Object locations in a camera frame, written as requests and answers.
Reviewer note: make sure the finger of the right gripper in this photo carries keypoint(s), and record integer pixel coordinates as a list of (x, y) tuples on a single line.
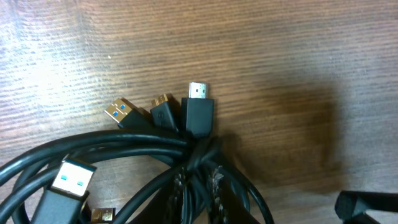
[(351, 206)]

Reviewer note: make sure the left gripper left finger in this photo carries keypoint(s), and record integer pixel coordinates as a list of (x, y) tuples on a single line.
[(166, 206)]

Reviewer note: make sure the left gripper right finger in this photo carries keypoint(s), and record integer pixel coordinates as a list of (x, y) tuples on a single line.
[(226, 208)]

